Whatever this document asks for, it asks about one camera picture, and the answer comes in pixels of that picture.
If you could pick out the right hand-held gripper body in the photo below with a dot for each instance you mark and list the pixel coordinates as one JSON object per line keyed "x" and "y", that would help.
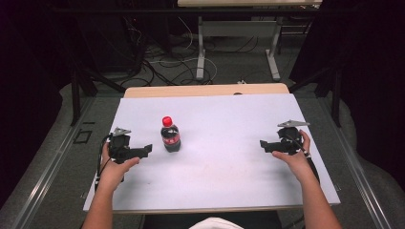
{"x": 290, "y": 140}

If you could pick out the metal floor rail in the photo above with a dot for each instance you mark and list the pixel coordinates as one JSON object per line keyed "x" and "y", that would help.
{"x": 356, "y": 168}
{"x": 47, "y": 178}

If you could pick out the black horizontal bar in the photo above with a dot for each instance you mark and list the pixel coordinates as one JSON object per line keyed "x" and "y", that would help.
{"x": 159, "y": 10}

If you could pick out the white metal frame desk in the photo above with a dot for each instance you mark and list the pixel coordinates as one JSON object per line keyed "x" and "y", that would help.
{"x": 238, "y": 28}

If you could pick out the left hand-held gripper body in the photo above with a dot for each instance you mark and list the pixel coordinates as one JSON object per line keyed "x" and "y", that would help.
{"x": 119, "y": 144}

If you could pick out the black metal stand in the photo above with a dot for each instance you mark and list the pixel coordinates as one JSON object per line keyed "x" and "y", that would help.
{"x": 75, "y": 95}
{"x": 336, "y": 95}

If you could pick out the wooden table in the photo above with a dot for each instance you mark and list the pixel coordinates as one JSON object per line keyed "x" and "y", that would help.
{"x": 207, "y": 90}

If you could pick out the white table cover sheet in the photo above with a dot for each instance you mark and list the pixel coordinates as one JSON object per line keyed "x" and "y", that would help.
{"x": 223, "y": 127}

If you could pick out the dark cola bottle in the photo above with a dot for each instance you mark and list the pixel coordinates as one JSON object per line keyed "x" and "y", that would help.
{"x": 171, "y": 138}

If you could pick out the person's right hand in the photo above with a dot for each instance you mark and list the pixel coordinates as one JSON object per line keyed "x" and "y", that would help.
{"x": 299, "y": 165}

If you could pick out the red bottle cap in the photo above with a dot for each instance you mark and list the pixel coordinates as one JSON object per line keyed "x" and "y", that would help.
{"x": 167, "y": 121}

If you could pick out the person's white clothing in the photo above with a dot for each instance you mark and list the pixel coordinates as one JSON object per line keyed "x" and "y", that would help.
{"x": 216, "y": 223}

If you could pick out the person's left hand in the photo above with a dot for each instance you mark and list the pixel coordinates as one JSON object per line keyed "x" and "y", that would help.
{"x": 113, "y": 175}

